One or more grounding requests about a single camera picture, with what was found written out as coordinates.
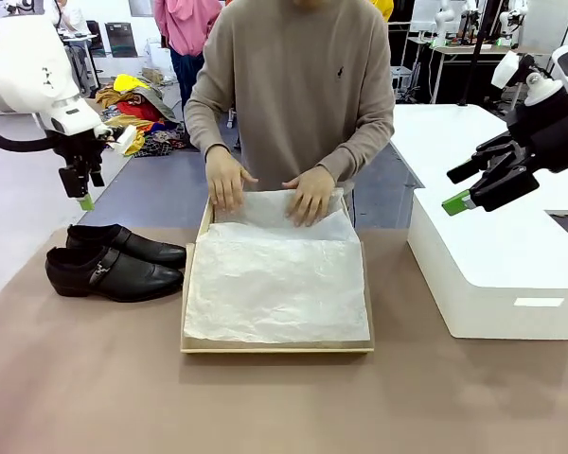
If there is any person's left forearm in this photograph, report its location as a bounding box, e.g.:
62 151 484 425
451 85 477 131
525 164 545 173
317 106 397 184

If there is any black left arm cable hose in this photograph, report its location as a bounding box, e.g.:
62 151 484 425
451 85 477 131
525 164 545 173
0 115 61 153

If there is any tan cardboard shoe box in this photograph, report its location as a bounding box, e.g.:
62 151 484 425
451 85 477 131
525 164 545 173
179 188 376 355

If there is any grey background desk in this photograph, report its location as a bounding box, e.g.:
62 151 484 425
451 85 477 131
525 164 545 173
61 31 101 92

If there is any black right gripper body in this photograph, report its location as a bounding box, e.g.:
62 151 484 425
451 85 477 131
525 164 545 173
506 89 568 174

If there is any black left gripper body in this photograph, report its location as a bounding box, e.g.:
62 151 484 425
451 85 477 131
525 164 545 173
51 130 109 169

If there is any person in white shirt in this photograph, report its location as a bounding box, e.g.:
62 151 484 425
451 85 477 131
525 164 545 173
51 0 94 38

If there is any person in pink hoodie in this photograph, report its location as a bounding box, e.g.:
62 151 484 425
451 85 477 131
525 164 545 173
153 0 224 125

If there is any person's right hand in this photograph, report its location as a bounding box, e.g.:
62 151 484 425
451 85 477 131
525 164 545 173
204 145 259 213

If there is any white plastic bin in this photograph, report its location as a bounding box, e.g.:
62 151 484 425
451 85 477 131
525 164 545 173
406 207 568 341

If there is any colourful clothes pile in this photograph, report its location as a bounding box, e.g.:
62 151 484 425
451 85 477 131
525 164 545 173
94 73 189 158

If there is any white tissue paper sheet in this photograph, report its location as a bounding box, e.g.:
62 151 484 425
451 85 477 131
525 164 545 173
183 188 372 344

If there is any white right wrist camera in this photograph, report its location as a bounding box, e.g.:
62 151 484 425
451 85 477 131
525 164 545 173
490 50 565 108

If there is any person's left hand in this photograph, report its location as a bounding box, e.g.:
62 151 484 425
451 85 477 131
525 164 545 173
281 165 338 228

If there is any black vertical pole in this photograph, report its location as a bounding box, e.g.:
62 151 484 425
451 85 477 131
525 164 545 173
457 0 489 108

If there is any black leather buckle shoe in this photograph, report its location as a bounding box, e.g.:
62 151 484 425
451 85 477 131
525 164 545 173
65 223 187 269
44 245 186 303

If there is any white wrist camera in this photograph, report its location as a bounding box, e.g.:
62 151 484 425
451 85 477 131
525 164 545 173
104 124 137 156
490 50 565 108

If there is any white bin lid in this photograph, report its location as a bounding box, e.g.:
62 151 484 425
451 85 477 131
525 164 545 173
408 187 568 290

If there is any black office chair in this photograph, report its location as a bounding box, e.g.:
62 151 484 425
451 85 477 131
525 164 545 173
85 20 108 59

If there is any person in yellow top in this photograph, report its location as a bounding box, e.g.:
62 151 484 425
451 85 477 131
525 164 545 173
371 0 395 23

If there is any person in beige sweater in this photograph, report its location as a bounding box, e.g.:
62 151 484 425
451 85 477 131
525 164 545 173
184 0 397 193

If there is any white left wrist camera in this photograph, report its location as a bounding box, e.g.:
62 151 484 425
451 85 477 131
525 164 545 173
104 124 137 156

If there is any white side table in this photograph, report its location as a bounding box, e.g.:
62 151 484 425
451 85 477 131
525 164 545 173
390 103 568 215

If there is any person's right forearm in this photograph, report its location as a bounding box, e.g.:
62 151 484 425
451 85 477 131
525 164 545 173
185 101 240 165

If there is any background lab table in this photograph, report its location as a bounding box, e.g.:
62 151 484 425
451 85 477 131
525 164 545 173
406 35 556 106

